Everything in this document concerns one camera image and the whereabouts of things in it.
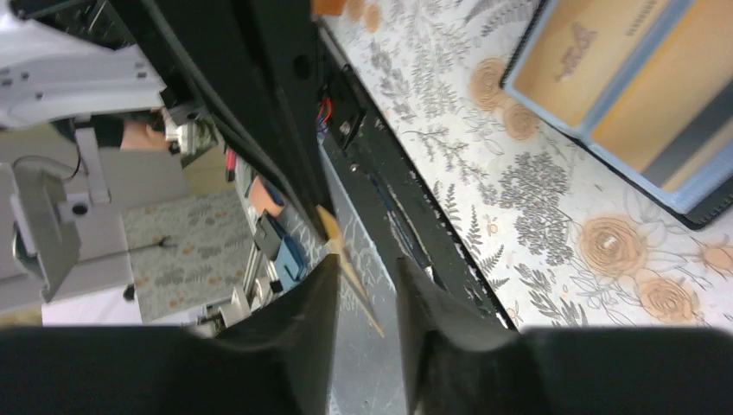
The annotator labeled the orange credit card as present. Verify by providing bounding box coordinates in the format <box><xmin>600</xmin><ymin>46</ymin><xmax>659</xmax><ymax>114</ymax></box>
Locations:
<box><xmin>512</xmin><ymin>0</ymin><xmax>669</xmax><ymax>128</ymax></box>
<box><xmin>316</xmin><ymin>205</ymin><xmax>385</xmax><ymax>338</ymax></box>

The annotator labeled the black leather card holder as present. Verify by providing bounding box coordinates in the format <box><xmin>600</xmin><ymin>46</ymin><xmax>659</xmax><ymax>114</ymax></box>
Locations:
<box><xmin>500</xmin><ymin>1</ymin><xmax>732</xmax><ymax>230</ymax></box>

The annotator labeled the salmon pink card holder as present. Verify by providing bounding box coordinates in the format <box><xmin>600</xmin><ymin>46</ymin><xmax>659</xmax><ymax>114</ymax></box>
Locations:
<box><xmin>246</xmin><ymin>176</ymin><xmax>285</xmax><ymax>218</ymax></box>

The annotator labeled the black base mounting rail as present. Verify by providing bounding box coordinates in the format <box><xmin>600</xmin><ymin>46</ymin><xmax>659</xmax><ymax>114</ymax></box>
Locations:
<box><xmin>316</xmin><ymin>20</ymin><xmax>515</xmax><ymax>329</ymax></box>

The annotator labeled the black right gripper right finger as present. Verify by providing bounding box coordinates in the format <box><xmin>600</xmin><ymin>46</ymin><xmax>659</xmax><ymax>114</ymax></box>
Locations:
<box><xmin>396</xmin><ymin>258</ymin><xmax>732</xmax><ymax>414</ymax></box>

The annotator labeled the blue card holder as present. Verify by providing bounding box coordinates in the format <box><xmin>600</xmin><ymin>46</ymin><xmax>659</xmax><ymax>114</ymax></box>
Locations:
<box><xmin>275</xmin><ymin>235</ymin><xmax>307</xmax><ymax>292</ymax></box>

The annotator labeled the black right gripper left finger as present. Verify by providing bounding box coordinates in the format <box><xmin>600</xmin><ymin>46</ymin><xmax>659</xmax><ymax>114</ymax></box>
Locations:
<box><xmin>1</xmin><ymin>254</ymin><xmax>339</xmax><ymax>414</ymax></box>

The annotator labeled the floral patterned table mat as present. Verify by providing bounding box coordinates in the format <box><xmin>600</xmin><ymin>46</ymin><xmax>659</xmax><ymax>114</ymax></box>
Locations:
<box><xmin>325</xmin><ymin>1</ymin><xmax>732</xmax><ymax>329</ymax></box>

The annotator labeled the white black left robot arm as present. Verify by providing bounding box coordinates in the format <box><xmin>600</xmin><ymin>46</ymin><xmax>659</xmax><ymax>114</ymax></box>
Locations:
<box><xmin>1</xmin><ymin>1</ymin><xmax>333</xmax><ymax>237</ymax></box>

